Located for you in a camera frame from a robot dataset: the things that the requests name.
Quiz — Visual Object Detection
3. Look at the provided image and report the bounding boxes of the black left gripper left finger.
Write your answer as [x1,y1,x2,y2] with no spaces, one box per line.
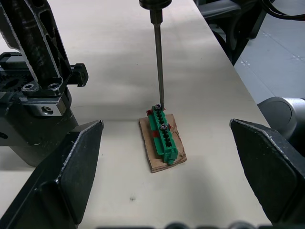
[0,120,104,229]

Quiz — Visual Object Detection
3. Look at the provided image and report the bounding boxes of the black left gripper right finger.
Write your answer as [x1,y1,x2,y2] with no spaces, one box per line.
[229,118,305,225]

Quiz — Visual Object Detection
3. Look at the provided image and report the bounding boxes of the black electric screwdriver with bit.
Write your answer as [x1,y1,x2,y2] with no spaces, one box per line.
[138,0,173,111]

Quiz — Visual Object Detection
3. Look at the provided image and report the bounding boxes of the black workpiece gripper body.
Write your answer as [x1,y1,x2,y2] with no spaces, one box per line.
[0,52,89,167]

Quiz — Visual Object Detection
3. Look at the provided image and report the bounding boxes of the brown cardboard piece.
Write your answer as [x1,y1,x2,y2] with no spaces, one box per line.
[137,113,188,174]

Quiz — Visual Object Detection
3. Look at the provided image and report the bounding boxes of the green plastic screw holder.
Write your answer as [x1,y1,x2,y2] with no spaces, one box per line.
[145,104,179,166]

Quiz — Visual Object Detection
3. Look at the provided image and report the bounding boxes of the red tape strip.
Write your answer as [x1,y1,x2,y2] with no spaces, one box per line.
[146,107,165,116]
[151,123,176,139]

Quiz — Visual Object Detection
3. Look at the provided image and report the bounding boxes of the black chair frame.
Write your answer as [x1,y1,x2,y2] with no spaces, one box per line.
[194,0,270,66]

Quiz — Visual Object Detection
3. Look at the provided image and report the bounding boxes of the black cable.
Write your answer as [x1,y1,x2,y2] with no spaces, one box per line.
[261,0,305,20]

